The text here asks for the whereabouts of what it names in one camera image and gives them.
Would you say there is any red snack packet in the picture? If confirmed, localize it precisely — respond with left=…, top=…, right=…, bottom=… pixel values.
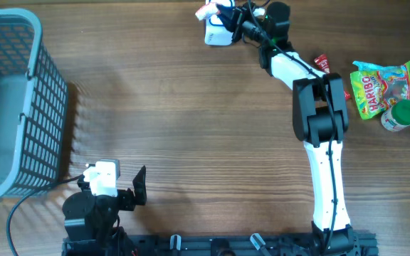
left=195, top=2, right=220, bottom=21

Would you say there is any small red candy bar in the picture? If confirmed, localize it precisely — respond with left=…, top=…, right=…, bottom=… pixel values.
left=313, top=53, right=352, bottom=102

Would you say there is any green Haribo candy bag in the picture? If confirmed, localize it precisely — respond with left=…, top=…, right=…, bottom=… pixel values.
left=350, top=61, right=410, bottom=119

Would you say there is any green lid plastic jar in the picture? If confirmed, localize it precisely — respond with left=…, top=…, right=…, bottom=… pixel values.
left=381, top=100, right=410, bottom=132

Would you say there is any light blue tissue pack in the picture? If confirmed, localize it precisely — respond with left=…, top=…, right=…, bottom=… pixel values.
left=352, top=60, right=382, bottom=71

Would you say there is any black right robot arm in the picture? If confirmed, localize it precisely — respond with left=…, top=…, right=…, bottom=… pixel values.
left=216, top=1, right=357, bottom=255

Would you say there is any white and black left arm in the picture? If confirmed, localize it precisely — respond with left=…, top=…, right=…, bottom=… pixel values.
left=62, top=166, right=147, bottom=256

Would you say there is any white barcode scanner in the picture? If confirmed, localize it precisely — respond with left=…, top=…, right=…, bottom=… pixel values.
left=204, top=0, right=235, bottom=46

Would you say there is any grey mesh shopping basket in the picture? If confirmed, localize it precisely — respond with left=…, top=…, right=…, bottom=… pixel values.
left=0, top=9, right=68, bottom=198

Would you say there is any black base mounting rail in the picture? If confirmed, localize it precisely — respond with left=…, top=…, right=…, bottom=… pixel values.
left=61, top=233, right=379, bottom=256

